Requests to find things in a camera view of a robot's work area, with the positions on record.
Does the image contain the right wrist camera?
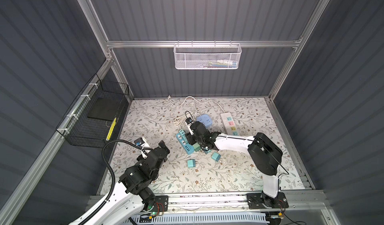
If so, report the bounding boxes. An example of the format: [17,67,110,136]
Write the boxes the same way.
[185,111,194,126]

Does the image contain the white wire mesh basket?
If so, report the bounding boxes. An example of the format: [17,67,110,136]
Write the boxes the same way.
[173,43,242,70]

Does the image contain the blue square socket cube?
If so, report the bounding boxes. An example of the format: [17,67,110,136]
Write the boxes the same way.
[197,114,213,128]

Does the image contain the white ventilated cable tray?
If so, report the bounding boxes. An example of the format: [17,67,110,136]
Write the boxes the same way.
[133,212,270,225]

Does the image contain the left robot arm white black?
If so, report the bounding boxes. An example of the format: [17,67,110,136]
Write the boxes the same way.
[71,139,170,225]

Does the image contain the white coiled power cable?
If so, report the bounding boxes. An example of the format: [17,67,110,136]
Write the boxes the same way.
[166,95,226,129]

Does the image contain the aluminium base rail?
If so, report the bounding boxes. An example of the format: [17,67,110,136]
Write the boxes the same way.
[155,190,329,213]

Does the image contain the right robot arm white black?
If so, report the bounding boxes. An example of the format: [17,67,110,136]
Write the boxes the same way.
[186,121,283,200]

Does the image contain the white long power strip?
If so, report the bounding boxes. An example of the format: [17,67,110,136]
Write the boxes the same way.
[220,112,239,136]

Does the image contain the yellow marker pen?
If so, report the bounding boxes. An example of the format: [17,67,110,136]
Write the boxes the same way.
[106,117,117,141]

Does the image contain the black flat pad in basket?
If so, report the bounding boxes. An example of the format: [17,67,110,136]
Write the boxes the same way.
[87,98,124,122]

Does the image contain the black wire mesh basket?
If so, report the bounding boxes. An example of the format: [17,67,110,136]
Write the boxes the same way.
[57,75,130,148]

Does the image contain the teal power strip with USB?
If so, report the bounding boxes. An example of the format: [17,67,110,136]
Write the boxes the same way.
[176,132,194,155]

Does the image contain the green plug cube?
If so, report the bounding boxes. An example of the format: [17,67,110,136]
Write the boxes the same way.
[193,143,201,152]

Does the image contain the pens in white basket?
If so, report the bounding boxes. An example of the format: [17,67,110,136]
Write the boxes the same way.
[198,59,238,69]

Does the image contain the floral patterned table mat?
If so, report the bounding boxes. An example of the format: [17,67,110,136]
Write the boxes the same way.
[120,98,305,194]

